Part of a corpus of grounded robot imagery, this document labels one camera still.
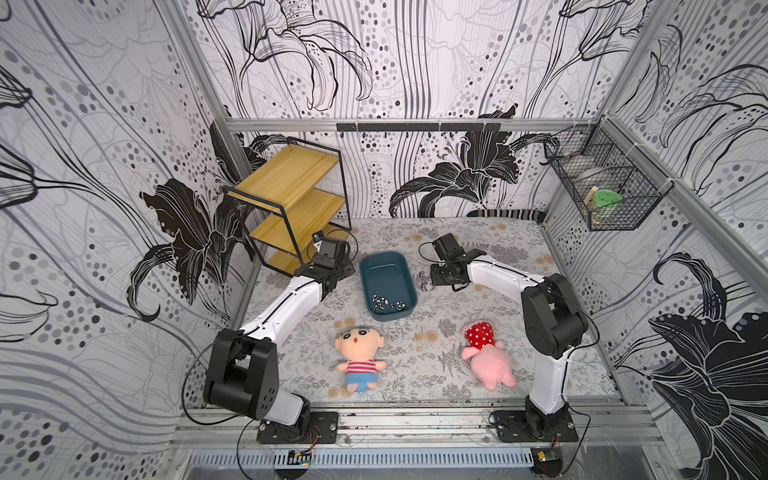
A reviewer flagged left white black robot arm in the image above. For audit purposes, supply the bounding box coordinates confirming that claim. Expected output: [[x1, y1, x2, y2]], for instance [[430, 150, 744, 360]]
[[203, 236, 354, 436]]

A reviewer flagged pink plush toy red hat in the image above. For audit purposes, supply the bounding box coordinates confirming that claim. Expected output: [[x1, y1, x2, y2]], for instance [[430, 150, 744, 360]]
[[461, 321, 517, 391]]

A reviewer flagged black wall rail bar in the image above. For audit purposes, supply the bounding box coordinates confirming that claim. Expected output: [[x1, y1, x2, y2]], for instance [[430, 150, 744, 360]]
[[336, 122, 501, 133]]

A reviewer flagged wooden shelf black metal frame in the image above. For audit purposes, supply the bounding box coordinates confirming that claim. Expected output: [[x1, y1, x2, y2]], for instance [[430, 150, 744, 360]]
[[224, 137, 352, 276]]

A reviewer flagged silver wing nut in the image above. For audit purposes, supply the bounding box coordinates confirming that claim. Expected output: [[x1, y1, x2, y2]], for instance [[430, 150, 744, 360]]
[[417, 271, 434, 292]]

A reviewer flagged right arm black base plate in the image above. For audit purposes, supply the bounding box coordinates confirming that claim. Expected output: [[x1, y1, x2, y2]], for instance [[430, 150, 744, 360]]
[[489, 408, 579, 444]]

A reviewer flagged pile of silver wing nuts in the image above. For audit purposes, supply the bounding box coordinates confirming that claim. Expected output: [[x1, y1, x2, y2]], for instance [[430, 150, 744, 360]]
[[371, 291, 407, 314]]

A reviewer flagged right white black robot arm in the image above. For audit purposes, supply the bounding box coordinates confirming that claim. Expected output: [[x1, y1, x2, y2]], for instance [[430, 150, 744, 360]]
[[430, 234, 589, 422]]

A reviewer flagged black wire basket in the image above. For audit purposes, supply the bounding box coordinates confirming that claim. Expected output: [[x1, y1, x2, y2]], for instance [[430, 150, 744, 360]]
[[544, 125, 673, 231]]

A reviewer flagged teal plastic storage box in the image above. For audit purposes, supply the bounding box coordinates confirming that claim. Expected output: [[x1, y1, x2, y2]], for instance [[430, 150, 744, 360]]
[[360, 251, 418, 323]]

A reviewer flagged white slotted cable duct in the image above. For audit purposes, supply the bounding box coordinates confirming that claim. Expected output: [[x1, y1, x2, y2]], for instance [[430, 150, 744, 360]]
[[188, 447, 534, 470]]

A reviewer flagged green round lid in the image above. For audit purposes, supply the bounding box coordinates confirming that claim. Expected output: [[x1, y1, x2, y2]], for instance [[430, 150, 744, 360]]
[[592, 189, 623, 208]]

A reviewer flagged boy plush doll striped shirt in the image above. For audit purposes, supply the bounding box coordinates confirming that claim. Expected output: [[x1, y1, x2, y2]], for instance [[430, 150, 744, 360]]
[[335, 327, 387, 393]]

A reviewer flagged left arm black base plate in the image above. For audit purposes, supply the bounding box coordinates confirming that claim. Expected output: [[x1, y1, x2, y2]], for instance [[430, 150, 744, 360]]
[[257, 410, 339, 446]]

